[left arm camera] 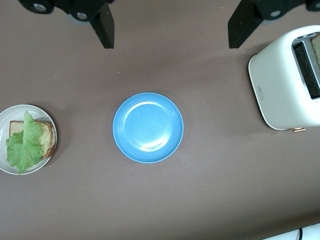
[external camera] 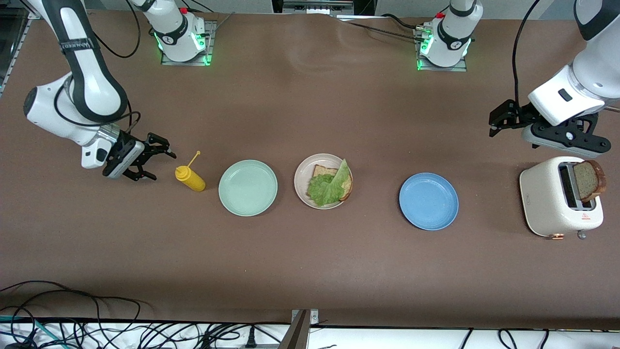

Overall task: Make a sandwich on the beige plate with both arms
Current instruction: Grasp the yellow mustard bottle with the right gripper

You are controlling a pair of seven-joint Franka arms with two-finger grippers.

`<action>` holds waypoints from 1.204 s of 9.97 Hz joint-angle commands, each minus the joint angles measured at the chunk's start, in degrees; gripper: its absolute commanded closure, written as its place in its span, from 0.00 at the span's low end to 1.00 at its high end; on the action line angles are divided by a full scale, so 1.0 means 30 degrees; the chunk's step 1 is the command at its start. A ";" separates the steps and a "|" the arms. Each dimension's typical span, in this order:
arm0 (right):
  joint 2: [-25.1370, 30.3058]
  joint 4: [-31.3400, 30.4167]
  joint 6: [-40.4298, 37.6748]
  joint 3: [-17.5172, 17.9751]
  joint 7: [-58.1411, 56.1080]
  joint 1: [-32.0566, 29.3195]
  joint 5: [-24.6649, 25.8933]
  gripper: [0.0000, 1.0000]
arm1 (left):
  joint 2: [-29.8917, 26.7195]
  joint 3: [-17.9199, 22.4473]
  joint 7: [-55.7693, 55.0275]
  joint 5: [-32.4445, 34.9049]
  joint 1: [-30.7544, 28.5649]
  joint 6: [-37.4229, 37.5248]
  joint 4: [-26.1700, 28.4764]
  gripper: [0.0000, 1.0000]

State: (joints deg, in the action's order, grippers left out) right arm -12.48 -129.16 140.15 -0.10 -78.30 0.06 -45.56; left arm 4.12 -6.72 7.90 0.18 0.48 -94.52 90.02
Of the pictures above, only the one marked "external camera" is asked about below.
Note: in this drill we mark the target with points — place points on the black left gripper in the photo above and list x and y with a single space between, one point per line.
517 116

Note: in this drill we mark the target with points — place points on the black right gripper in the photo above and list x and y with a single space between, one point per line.
127 151

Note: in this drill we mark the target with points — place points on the yellow mustard squeeze bottle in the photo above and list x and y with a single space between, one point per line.
191 179

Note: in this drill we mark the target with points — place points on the brown bread slice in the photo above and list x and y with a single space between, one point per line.
588 182
322 170

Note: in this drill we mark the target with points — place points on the green lettuce leaf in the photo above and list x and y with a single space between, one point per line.
327 191

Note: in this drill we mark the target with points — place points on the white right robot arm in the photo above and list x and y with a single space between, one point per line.
92 87

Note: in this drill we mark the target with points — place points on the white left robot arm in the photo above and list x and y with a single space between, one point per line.
591 72

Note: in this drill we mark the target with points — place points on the mint green plate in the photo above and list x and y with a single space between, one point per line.
248 188

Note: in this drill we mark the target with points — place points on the blue plate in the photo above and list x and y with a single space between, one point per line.
428 201

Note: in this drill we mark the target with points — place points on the beige plate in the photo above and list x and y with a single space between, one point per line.
300 182

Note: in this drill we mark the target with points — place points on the white two-slot toaster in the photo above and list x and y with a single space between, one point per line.
542 194

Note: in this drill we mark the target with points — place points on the brown table cover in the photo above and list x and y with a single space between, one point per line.
310 266

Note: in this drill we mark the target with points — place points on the black power plug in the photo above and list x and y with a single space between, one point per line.
250 337

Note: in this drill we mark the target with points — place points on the grey power strip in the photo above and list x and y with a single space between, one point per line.
266 346

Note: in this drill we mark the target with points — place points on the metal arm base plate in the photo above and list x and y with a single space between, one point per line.
210 48
462 68

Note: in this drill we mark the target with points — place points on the aluminium frame strut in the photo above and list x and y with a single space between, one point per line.
16 53

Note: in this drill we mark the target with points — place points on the aluminium frame with black box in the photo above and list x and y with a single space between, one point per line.
317 7

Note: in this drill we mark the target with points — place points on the grey metal table bracket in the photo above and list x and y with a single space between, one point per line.
298 334

